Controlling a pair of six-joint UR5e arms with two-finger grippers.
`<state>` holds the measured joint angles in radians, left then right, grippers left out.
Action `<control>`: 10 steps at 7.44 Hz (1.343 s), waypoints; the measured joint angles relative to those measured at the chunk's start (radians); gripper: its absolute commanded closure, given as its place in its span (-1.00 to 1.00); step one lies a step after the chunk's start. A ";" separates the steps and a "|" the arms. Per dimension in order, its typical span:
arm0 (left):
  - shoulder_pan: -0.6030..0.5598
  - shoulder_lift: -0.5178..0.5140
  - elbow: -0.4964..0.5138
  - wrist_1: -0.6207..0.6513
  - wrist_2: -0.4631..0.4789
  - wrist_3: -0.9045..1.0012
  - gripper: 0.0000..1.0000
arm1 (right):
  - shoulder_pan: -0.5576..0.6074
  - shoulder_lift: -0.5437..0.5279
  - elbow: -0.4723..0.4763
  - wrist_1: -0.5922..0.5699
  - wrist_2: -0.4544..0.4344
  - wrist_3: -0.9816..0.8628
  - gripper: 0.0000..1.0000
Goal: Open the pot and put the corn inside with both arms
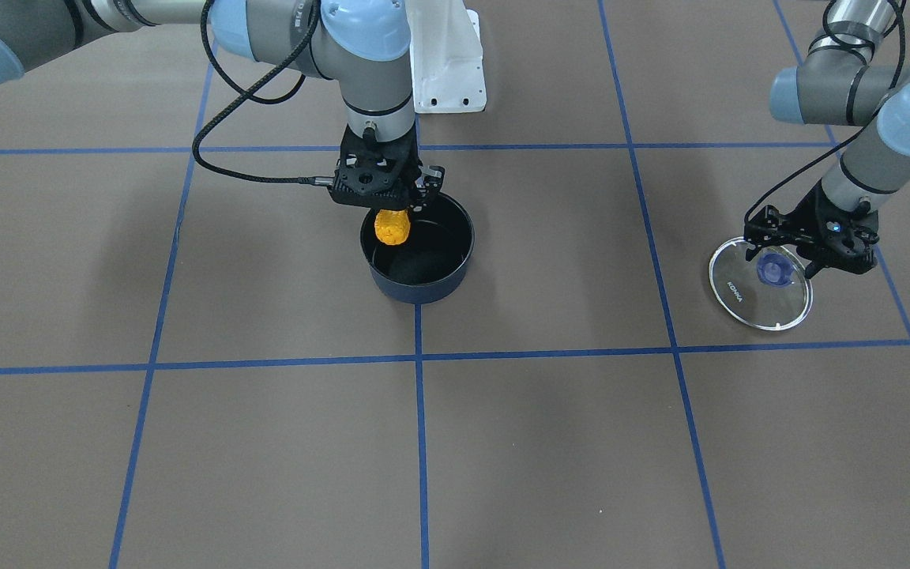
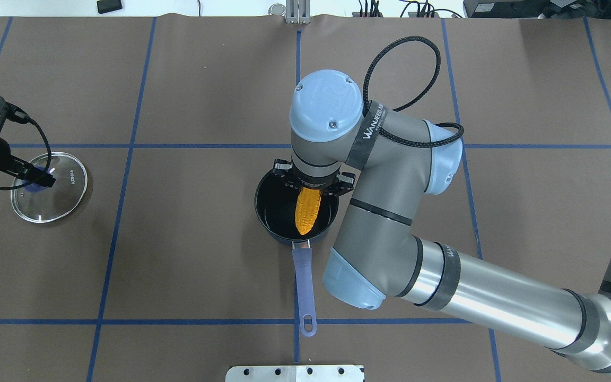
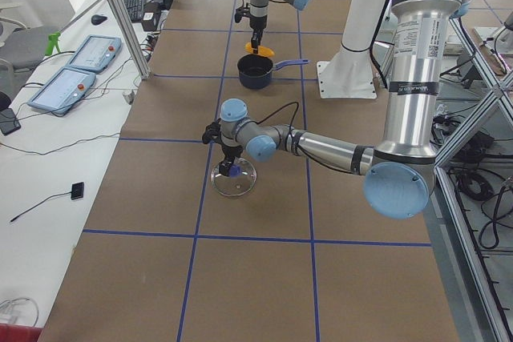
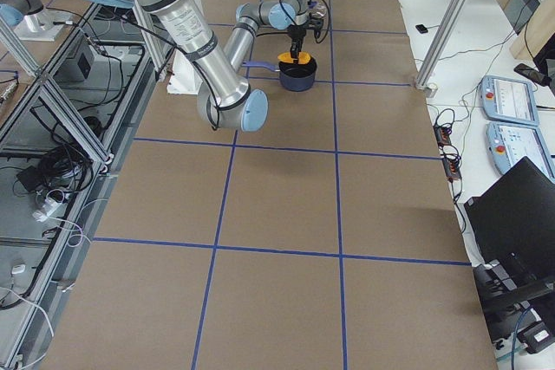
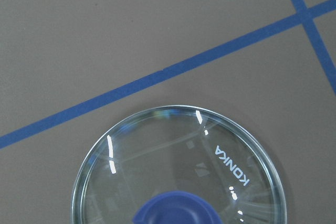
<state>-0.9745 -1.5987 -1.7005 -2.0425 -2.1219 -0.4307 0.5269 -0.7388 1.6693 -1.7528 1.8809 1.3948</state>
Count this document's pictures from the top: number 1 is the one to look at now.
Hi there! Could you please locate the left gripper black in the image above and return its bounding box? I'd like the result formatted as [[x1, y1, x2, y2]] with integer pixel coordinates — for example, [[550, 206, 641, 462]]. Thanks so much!
[[743, 181, 880, 280]]

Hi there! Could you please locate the dark blue saucepan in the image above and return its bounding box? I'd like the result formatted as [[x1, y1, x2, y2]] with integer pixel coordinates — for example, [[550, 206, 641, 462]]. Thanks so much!
[[359, 192, 476, 305]]

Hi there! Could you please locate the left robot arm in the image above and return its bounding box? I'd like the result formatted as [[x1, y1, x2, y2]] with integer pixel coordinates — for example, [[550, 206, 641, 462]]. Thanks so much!
[[743, 1, 910, 278]]

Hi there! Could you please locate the yellow corn cob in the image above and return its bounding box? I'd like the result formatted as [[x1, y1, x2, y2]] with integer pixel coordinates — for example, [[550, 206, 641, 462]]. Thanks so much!
[[372, 209, 412, 246]]

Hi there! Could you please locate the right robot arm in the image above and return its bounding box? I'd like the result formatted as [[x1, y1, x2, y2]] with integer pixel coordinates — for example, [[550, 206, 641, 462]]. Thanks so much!
[[0, 1, 444, 210]]

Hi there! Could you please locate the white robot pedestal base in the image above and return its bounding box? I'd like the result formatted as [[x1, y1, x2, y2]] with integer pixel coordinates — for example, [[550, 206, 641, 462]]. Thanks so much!
[[407, 1, 487, 115]]

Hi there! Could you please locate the black braided cable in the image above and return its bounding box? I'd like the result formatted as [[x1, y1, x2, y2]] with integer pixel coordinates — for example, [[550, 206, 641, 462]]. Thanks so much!
[[743, 0, 908, 226], [191, 0, 339, 187]]

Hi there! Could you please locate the glass pot lid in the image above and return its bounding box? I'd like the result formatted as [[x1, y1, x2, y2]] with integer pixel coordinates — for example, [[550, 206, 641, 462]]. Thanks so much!
[[708, 238, 814, 332]]

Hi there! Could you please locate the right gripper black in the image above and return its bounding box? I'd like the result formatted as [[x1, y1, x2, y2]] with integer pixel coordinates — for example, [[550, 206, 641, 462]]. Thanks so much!
[[331, 130, 446, 210]]

